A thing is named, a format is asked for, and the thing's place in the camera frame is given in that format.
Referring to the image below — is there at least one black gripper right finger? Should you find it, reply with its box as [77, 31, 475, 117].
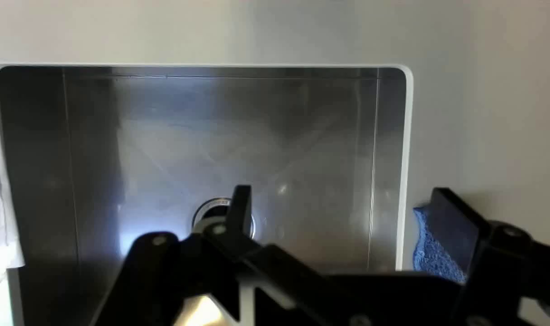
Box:
[428, 186, 550, 326]

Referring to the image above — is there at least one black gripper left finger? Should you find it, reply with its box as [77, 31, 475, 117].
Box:
[91, 183, 363, 326]

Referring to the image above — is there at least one blue sponge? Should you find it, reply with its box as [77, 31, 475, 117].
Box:
[411, 204, 471, 286]

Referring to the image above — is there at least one stainless steel sink basin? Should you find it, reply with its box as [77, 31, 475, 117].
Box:
[0, 63, 408, 326]

